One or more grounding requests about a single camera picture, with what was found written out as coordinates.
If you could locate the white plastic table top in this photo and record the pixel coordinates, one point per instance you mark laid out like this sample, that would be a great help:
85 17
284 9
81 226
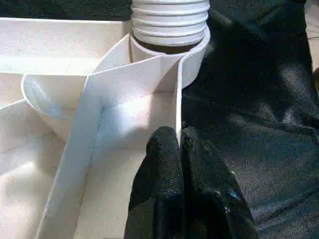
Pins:
112 87

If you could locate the black table mat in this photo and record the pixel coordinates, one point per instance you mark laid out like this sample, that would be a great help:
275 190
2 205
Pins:
249 99

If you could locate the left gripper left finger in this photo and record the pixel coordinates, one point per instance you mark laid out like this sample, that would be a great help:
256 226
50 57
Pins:
159 186

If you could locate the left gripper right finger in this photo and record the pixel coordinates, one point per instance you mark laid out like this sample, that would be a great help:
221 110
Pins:
211 199

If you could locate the white plastic table leg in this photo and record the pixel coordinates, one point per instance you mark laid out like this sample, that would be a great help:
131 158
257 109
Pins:
169 25

